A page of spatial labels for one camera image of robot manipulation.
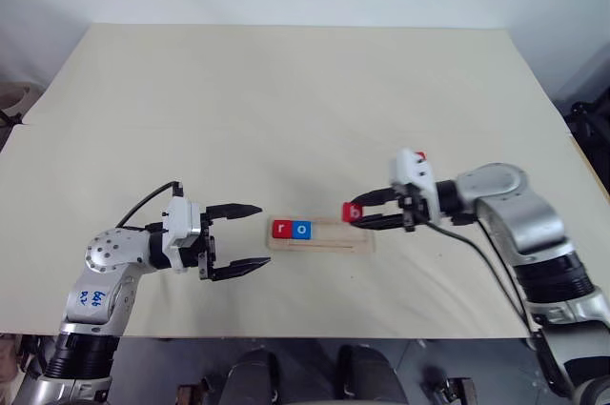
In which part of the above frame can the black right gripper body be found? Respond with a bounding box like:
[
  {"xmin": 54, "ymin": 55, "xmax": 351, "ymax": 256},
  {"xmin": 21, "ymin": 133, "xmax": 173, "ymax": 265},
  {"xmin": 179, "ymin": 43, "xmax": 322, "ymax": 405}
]
[{"xmin": 391, "ymin": 184, "xmax": 431, "ymax": 233}]

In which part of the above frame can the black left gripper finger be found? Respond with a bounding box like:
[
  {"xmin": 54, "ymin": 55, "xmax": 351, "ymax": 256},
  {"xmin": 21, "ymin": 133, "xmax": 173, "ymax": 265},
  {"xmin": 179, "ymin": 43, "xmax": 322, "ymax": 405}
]
[
  {"xmin": 211, "ymin": 256, "xmax": 273, "ymax": 283},
  {"xmin": 205, "ymin": 203, "xmax": 264, "ymax": 223}
]

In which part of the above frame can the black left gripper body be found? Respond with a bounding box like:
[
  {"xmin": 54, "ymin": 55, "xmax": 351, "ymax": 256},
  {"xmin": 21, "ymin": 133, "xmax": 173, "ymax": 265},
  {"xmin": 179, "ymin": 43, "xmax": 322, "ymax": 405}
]
[{"xmin": 179, "ymin": 212, "xmax": 219, "ymax": 282}]

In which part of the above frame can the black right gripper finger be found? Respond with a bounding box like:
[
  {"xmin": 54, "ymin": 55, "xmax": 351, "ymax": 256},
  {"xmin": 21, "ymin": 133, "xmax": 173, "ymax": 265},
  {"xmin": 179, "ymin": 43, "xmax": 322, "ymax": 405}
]
[
  {"xmin": 350, "ymin": 187, "xmax": 398, "ymax": 209},
  {"xmin": 353, "ymin": 213, "xmax": 407, "ymax": 232}
]

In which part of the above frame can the red letter b block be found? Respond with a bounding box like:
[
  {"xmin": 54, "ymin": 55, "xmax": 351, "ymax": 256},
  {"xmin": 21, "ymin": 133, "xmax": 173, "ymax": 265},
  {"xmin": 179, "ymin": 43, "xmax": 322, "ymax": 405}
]
[{"xmin": 340, "ymin": 202, "xmax": 366, "ymax": 225}]

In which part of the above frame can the wooden letter tray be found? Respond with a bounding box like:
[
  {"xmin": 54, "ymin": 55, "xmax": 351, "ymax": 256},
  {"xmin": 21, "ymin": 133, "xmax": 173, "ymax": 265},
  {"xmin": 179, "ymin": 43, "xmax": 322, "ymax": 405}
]
[{"xmin": 264, "ymin": 217, "xmax": 377, "ymax": 256}]

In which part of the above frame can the beige table cover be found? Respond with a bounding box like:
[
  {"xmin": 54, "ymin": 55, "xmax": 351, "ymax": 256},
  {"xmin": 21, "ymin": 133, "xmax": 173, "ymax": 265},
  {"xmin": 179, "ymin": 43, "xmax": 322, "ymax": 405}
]
[{"xmin": 0, "ymin": 22, "xmax": 610, "ymax": 340}]

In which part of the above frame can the brown wooden piece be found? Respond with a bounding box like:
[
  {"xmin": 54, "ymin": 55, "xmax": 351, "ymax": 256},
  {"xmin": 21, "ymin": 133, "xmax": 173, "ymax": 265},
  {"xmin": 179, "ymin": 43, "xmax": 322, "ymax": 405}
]
[
  {"xmin": 427, "ymin": 375, "xmax": 478, "ymax": 405},
  {"xmin": 177, "ymin": 378, "xmax": 212, "ymax": 405}
]

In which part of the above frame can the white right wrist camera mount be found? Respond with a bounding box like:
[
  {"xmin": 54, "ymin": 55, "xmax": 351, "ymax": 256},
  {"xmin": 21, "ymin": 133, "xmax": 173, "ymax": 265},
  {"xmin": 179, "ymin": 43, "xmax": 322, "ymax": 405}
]
[{"xmin": 390, "ymin": 148, "xmax": 442, "ymax": 226}]

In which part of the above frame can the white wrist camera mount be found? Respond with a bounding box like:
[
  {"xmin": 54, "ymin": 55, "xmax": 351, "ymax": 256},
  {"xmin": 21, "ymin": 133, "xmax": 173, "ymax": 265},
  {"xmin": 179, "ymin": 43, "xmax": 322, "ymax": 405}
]
[
  {"xmin": 390, "ymin": 148, "xmax": 442, "ymax": 226},
  {"xmin": 159, "ymin": 196, "xmax": 202, "ymax": 275}
]

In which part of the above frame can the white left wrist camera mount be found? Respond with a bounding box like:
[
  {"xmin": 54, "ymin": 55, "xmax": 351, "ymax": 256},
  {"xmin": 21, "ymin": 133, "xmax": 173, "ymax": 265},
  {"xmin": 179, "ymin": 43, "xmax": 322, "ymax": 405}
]
[{"xmin": 159, "ymin": 196, "xmax": 202, "ymax": 275}]

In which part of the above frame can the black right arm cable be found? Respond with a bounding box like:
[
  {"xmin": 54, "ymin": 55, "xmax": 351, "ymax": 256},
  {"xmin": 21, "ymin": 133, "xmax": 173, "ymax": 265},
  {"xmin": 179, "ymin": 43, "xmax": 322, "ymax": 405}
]
[{"xmin": 425, "ymin": 219, "xmax": 573, "ymax": 397}]

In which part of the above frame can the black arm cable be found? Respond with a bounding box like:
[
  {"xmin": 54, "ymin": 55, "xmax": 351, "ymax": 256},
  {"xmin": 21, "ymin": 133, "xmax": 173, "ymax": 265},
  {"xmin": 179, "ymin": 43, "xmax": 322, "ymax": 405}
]
[
  {"xmin": 115, "ymin": 180, "xmax": 186, "ymax": 230},
  {"xmin": 425, "ymin": 219, "xmax": 573, "ymax": 397}
]

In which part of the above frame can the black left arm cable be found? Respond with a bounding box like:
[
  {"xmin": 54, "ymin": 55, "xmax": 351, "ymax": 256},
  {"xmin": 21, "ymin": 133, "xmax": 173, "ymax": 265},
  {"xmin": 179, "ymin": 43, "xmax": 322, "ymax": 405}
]
[{"xmin": 115, "ymin": 180, "xmax": 186, "ymax": 230}]

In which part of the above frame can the black equipment frame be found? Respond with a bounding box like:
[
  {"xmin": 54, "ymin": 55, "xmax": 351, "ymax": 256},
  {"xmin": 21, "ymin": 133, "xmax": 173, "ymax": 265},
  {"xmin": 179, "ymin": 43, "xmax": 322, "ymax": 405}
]
[{"xmin": 563, "ymin": 98, "xmax": 610, "ymax": 197}]

